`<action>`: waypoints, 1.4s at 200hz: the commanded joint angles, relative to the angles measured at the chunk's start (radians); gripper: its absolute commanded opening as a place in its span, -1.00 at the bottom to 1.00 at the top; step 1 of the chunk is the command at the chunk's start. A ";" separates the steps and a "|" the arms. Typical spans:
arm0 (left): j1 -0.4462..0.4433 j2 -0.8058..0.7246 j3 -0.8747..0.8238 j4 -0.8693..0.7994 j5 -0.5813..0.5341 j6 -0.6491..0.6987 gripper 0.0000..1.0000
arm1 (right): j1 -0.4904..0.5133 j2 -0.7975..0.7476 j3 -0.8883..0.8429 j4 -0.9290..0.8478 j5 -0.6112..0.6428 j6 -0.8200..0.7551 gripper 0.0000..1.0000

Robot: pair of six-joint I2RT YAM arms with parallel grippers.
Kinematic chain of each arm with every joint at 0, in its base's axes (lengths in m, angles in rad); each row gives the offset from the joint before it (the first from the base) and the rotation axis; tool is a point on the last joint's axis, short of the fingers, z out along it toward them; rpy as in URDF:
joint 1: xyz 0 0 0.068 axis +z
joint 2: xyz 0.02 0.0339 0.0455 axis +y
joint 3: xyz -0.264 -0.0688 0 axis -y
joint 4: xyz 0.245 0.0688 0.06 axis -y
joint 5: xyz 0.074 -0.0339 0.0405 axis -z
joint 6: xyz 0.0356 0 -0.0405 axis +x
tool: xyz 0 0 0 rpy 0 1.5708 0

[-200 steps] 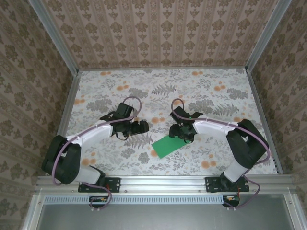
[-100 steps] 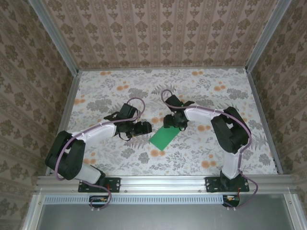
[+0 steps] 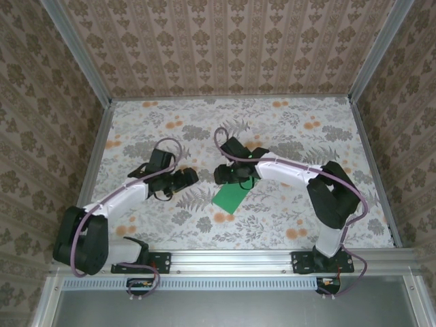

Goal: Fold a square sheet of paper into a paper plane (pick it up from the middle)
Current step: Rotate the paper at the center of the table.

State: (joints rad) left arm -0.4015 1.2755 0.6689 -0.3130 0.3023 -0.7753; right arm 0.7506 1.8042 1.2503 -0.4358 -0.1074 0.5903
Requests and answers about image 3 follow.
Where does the green square paper sheet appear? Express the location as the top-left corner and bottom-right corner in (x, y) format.
(211, 176), (256, 215)

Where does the floral patterned table mat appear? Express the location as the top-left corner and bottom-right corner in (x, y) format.
(78, 98), (396, 251)

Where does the black connector box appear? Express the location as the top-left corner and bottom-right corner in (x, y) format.
(125, 277), (158, 296)
(315, 276), (342, 295)

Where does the grey metal panel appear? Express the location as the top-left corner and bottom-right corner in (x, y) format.
(32, 275), (436, 327)

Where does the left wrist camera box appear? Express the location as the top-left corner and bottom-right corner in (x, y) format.
(149, 149), (175, 172)

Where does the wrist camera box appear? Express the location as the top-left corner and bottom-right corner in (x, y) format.
(220, 138), (255, 161)
(149, 149), (175, 172)

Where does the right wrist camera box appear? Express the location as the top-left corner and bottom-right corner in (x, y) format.
(220, 138), (255, 161)

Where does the aluminium back rail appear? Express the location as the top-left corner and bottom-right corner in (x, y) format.
(110, 96), (352, 102)

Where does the aluminium side rail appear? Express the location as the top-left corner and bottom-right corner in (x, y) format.
(63, 100), (116, 251)
(349, 98), (403, 249)

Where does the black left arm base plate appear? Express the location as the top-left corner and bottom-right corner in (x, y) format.
(111, 251), (172, 275)

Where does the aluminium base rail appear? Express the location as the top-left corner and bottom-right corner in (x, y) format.
(48, 247), (422, 276)

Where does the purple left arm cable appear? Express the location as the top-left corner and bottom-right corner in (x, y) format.
(69, 137), (181, 300)

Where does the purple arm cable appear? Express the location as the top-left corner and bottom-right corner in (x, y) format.
(69, 137), (181, 300)
(213, 126), (371, 300)

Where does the slotted grey cable duct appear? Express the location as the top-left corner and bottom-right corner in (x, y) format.
(63, 276), (321, 292)

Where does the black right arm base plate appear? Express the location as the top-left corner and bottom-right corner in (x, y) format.
(292, 251), (355, 275)

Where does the aluminium frame post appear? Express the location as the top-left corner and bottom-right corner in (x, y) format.
(42, 0), (114, 105)
(347, 0), (415, 103)

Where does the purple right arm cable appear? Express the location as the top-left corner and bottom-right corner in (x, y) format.
(213, 126), (371, 300)

